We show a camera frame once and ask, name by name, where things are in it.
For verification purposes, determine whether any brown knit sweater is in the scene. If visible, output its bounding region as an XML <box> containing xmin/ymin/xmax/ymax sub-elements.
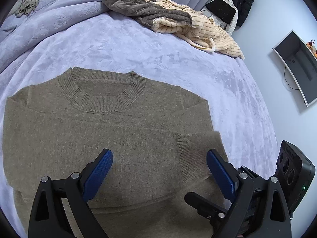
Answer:
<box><xmin>2</xmin><ymin>67</ymin><xmax>225</xmax><ymax>237</ymax></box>

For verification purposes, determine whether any white puffer jacket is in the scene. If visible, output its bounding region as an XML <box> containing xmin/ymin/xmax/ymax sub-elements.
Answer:
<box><xmin>201</xmin><ymin>0</ymin><xmax>239</xmax><ymax>36</ymax></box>

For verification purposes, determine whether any cream striped garment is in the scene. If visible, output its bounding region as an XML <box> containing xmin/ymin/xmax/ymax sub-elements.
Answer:
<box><xmin>145</xmin><ymin>0</ymin><xmax>244</xmax><ymax>60</ymax></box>

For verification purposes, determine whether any lavender plush blanket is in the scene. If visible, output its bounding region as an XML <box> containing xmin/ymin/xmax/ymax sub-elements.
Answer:
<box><xmin>0</xmin><ymin>0</ymin><xmax>280</xmax><ymax>238</ymax></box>

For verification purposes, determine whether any black sparkly skirt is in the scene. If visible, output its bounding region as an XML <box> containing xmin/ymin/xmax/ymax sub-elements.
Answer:
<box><xmin>205</xmin><ymin>0</ymin><xmax>236</xmax><ymax>24</ymax></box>

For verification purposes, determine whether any crumpled beige cloth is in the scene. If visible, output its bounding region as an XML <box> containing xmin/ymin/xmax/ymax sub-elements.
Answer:
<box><xmin>14</xmin><ymin>0</ymin><xmax>40</xmax><ymax>17</ymax></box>

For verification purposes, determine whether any grey brown fleece garment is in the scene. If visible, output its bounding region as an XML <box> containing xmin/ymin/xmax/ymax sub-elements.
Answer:
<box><xmin>102</xmin><ymin>0</ymin><xmax>192</xmax><ymax>30</ymax></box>

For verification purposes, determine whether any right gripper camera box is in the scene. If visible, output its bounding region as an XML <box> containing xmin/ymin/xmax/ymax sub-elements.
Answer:
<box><xmin>274</xmin><ymin>140</ymin><xmax>315</xmax><ymax>217</ymax></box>

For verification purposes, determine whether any black monitor cable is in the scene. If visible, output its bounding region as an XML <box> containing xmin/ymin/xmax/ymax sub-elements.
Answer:
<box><xmin>283</xmin><ymin>65</ymin><xmax>301</xmax><ymax>91</ymax></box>

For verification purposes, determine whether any wall mounted monitor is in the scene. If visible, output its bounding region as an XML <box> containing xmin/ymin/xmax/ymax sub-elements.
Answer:
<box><xmin>273</xmin><ymin>30</ymin><xmax>316</xmax><ymax>107</ymax></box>

